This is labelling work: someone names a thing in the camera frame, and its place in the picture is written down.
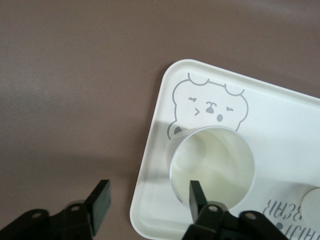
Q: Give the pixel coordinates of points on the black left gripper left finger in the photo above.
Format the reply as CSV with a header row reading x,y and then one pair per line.
x,y
100,200

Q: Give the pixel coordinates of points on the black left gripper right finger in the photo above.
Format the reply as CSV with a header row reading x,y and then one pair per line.
x,y
212,225

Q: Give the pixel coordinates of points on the cream bear print tray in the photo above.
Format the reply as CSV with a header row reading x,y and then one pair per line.
x,y
275,140

